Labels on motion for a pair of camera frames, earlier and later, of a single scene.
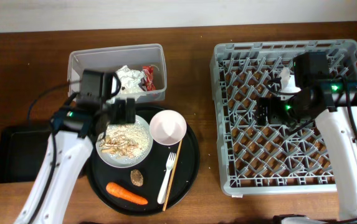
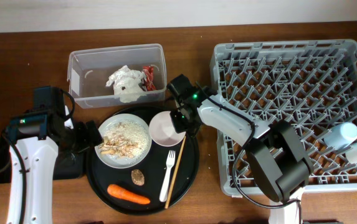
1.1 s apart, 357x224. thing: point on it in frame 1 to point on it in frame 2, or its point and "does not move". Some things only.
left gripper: x=123 y=115 to x=86 y=140
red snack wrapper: x=148 y=72 does not move
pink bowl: x=167 y=127 does not move
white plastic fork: x=171 y=160 does not move
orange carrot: x=118 y=190 does not move
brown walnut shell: x=136 y=178 does not move
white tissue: x=124 y=73 to x=114 y=78
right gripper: x=273 y=117 to x=177 y=127
